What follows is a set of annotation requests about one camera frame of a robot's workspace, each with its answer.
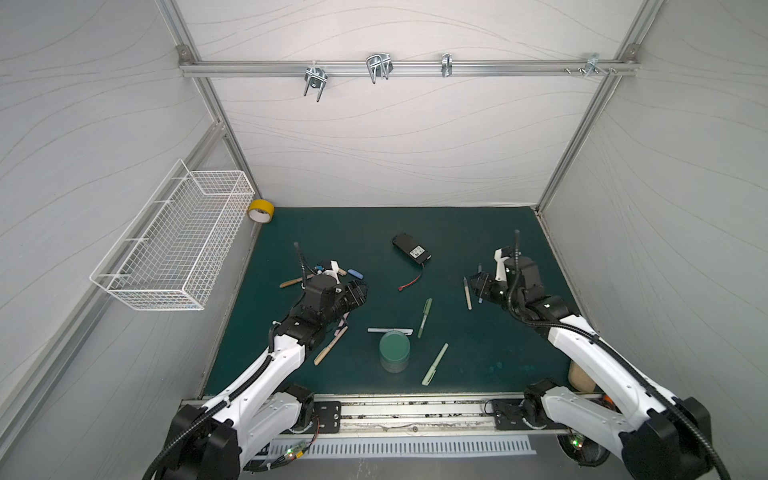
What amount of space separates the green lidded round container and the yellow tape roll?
2.30ft

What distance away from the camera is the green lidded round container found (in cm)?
75

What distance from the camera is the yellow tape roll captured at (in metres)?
1.16
